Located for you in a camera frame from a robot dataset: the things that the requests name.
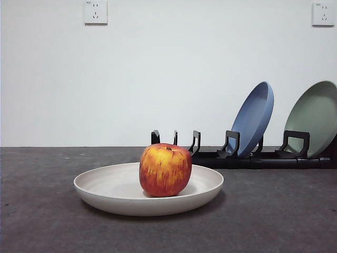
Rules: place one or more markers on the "red yellow apple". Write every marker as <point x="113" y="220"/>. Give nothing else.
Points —
<point x="164" y="171"/>

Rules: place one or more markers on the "cream yellow round plate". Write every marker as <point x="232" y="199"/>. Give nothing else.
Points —
<point x="105" y="200"/>

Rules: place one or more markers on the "black plate rack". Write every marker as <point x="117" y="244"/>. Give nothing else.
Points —
<point x="231" y="163"/>

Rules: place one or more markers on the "blue round plate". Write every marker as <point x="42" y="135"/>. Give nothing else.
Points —
<point x="252" y="118"/>

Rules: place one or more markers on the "green round plate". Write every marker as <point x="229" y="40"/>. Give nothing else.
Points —
<point x="313" y="118"/>

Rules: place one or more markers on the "white wall socket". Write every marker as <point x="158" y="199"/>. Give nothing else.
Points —
<point x="324" y="14"/>
<point x="95" y="12"/>

